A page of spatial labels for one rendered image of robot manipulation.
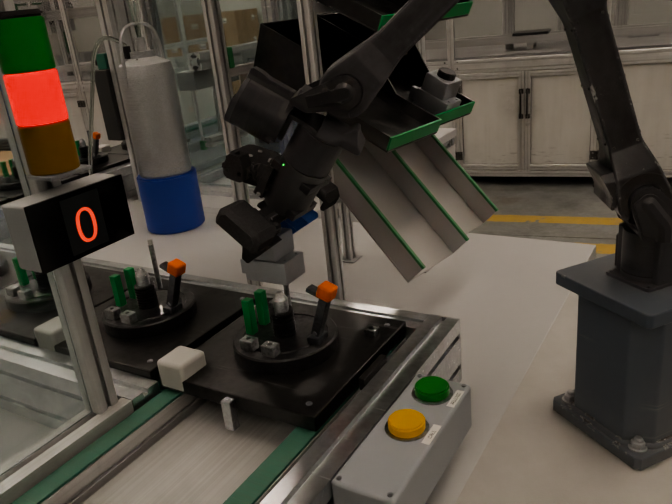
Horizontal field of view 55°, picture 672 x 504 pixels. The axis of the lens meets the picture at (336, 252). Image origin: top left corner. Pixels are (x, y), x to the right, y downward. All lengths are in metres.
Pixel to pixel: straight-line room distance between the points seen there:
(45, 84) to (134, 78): 1.00
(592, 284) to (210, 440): 0.49
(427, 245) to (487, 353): 0.19
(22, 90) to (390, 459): 0.51
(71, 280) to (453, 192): 0.70
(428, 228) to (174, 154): 0.85
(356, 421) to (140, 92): 1.15
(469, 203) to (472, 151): 3.66
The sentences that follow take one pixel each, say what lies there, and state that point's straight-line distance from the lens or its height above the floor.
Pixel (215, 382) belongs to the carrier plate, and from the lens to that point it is 0.84.
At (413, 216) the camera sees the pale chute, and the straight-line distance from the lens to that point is 1.08.
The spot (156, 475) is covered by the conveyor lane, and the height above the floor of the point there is 0.92.
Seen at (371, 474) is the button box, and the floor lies 0.96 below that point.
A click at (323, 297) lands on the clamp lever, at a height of 1.06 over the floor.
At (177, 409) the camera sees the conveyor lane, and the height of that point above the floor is 0.93.
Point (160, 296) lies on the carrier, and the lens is 1.06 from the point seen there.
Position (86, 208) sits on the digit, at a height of 1.22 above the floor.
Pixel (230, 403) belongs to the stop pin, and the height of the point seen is 0.96.
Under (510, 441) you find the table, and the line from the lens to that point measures 0.88.
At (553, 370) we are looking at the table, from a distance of 1.02.
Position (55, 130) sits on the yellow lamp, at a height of 1.30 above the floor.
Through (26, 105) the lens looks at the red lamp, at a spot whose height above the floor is 1.33.
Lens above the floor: 1.40
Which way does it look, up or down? 21 degrees down
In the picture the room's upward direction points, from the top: 6 degrees counter-clockwise
